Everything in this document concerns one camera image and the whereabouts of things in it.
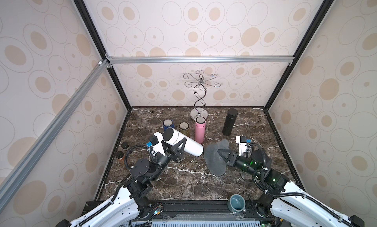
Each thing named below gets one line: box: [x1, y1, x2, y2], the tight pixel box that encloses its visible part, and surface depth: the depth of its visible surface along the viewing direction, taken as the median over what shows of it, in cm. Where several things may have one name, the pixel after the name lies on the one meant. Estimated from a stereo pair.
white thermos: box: [162, 127, 204, 157], surface depth 62 cm
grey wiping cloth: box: [203, 138, 230, 177], surface depth 70 cm
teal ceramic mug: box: [227, 193, 246, 213], surface depth 74 cm
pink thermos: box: [194, 115, 207, 144], surface depth 88 cm
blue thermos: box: [162, 118, 175, 131], surface depth 85 cm
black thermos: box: [221, 108, 239, 137], surface depth 93 cm
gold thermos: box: [178, 121, 190, 137], surface depth 83 cm
